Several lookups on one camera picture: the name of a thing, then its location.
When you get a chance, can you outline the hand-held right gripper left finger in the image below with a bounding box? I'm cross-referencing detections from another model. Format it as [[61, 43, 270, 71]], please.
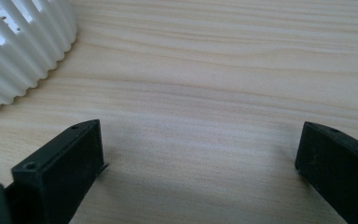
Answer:
[[10, 119, 110, 224]]

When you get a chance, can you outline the white plastic basket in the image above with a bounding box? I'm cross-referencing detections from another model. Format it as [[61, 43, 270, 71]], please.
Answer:
[[0, 0, 78, 118]]

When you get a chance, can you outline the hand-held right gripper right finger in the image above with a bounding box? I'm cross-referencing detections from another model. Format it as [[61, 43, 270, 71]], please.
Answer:
[[294, 120, 358, 224]]

